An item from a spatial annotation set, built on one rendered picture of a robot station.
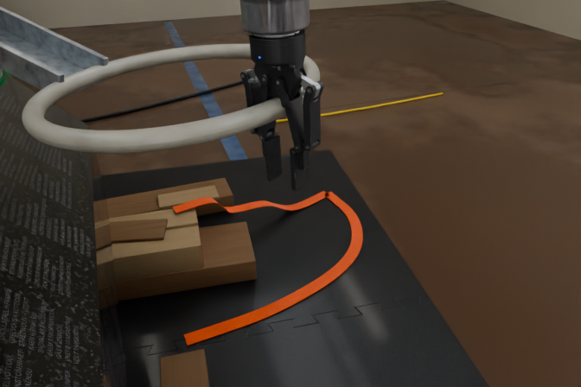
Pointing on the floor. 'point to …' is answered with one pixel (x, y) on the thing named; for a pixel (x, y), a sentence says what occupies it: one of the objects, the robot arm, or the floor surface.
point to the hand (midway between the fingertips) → (285, 163)
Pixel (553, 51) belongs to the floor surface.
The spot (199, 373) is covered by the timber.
